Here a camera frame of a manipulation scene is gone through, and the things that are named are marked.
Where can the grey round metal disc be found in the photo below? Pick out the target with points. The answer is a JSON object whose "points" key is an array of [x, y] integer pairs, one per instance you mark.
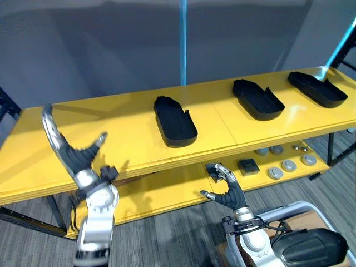
{"points": [[289, 165], [262, 152], [277, 149], [275, 173], [309, 160]]}

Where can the black plastic housing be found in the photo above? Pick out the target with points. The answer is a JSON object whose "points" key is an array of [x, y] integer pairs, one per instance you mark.
{"points": [[175, 125], [311, 244], [257, 101], [317, 89]]}

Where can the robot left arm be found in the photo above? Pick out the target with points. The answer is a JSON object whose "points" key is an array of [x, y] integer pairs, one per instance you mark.
{"points": [[97, 222]]}

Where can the yellow shelf board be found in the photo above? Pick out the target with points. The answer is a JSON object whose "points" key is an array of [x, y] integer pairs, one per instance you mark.
{"points": [[116, 133], [167, 189]]}

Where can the light blue strip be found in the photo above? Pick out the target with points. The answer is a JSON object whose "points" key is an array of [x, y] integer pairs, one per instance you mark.
{"points": [[183, 44], [338, 47]]}

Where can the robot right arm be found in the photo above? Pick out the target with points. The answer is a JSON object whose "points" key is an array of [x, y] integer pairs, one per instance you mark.
{"points": [[253, 242]]}

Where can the small silver metal knob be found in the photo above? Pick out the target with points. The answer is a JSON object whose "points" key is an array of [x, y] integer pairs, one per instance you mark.
{"points": [[304, 149], [296, 147]]}

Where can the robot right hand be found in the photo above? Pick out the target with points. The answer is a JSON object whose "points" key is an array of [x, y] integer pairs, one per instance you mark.
{"points": [[235, 197]]}

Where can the black left wrist clamp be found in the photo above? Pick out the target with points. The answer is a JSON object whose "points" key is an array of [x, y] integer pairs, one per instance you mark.
{"points": [[109, 172]]}

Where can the small black box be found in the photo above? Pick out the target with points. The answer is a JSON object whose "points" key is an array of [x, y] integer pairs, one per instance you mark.
{"points": [[210, 168], [248, 167]]}

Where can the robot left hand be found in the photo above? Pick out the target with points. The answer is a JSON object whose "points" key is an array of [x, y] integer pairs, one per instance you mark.
{"points": [[73, 158]]}

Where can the black wrist clamp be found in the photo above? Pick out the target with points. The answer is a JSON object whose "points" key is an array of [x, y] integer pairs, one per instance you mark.
{"points": [[109, 172], [244, 224]]}

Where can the black metal shelf frame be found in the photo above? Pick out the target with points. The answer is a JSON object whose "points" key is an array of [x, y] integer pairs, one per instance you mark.
{"points": [[8, 107]]}

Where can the black right wrist clamp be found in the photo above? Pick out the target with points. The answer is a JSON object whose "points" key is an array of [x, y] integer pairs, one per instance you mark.
{"points": [[244, 224]]}

